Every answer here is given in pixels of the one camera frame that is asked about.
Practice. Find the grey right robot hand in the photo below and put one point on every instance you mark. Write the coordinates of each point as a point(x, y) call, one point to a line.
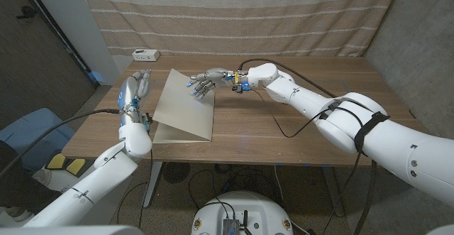
point(213, 77)

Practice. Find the cream paper file folder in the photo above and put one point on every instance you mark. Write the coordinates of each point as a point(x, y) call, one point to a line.
point(181, 114)

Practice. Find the black round floor fan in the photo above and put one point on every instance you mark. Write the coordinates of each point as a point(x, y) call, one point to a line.
point(175, 173)

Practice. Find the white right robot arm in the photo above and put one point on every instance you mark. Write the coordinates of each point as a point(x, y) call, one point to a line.
point(390, 142)

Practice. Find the white power strip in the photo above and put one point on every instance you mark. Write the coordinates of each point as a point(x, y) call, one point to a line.
point(145, 55)

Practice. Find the white table leg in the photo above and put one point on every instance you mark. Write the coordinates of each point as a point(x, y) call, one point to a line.
point(152, 185)

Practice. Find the yellow and black floor item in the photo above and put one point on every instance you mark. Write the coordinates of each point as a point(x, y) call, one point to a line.
point(58, 162)

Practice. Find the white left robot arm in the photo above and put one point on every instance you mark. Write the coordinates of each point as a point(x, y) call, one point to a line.
point(106, 174)

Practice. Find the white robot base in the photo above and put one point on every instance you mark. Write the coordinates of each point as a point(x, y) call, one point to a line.
point(244, 206)

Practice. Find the blue plastic bin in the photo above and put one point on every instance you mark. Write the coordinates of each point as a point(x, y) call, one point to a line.
point(32, 135)

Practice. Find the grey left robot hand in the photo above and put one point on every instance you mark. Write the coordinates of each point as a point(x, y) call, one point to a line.
point(129, 96)

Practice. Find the silver box on base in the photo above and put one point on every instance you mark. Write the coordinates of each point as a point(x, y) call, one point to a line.
point(231, 226)

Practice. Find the grey table leg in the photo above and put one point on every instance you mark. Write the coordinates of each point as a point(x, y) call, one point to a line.
point(331, 185)

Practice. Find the beige striped curtain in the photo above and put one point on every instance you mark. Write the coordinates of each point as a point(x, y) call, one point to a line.
point(241, 22)

